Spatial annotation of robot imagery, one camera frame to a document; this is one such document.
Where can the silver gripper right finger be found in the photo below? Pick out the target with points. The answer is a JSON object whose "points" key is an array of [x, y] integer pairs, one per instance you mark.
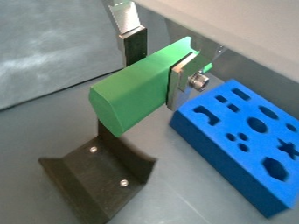
{"points": [[187, 72]]}

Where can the blue foam shape board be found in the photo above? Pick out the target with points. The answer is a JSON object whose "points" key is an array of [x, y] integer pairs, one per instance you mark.
{"points": [[248, 139]]}

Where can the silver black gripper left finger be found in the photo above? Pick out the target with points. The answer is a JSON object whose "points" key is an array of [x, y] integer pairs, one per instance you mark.
{"points": [[130, 34]]}

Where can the black curved holder stand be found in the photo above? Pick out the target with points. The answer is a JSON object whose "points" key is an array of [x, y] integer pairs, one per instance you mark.
{"points": [[100, 176]]}

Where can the green hexagon prism block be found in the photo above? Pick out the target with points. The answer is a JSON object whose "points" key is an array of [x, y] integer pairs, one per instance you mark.
{"points": [[129, 94]]}

